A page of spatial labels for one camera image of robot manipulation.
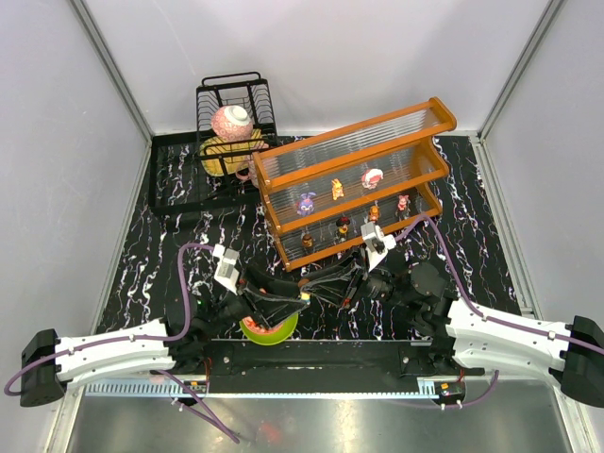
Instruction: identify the purple cable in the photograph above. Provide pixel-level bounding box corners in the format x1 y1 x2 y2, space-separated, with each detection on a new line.
3 243 241 445
394 214 604 410

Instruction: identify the black haired figure toy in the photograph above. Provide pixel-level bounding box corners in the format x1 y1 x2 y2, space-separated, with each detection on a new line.
336 216 350 238

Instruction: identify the purple bunny toy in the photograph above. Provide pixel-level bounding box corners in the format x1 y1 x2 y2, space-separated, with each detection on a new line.
296 192 316 217

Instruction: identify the black wire dish rack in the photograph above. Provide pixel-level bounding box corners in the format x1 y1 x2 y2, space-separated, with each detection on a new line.
148 71 277 217

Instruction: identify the black marble pattern mat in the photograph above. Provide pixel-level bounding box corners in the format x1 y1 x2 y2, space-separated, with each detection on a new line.
96 134 521 333

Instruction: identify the orange clear display shelf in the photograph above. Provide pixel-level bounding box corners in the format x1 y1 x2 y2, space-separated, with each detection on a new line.
253 97 457 271

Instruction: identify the pink pig toy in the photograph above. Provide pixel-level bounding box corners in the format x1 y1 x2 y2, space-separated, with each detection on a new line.
397 195 410 211

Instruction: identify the pink mug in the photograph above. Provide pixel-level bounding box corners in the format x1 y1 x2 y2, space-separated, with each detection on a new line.
235 160 259 188

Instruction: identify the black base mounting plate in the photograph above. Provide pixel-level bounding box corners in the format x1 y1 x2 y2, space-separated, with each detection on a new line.
204 340 484 397

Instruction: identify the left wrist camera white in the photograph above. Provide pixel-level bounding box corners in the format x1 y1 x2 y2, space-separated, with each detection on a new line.
212 244 240 294

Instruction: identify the green bowl red pattern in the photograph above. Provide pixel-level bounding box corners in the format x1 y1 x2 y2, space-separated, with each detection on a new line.
239 313 298 346

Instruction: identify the yellow patterned bowl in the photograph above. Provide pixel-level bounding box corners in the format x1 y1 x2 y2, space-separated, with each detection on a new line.
199 129 268 177

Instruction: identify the brown figure toy on shelf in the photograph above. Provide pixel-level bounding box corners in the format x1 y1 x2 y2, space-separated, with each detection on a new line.
301 234 313 248

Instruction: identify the small orange figure toy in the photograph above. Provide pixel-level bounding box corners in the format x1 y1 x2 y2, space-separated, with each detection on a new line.
331 178 344 201

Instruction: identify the pink patterned bowl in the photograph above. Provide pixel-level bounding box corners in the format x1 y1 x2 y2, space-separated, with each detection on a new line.
210 105 253 142

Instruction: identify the orange figure toy on shelf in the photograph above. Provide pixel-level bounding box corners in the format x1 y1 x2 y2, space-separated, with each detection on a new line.
368 205 380 223

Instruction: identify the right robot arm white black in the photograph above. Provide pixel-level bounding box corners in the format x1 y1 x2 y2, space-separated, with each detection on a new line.
298 249 603 408

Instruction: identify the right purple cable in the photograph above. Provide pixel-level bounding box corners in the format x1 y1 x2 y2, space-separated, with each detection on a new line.
394 214 604 410

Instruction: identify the pink flamingo toy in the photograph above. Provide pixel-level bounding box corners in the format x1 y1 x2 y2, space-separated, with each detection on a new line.
361 168 383 190

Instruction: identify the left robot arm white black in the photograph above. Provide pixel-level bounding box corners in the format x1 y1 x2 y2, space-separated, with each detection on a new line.
5 268 310 408

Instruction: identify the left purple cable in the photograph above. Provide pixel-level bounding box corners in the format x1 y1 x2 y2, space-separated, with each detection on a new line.
3 243 241 445

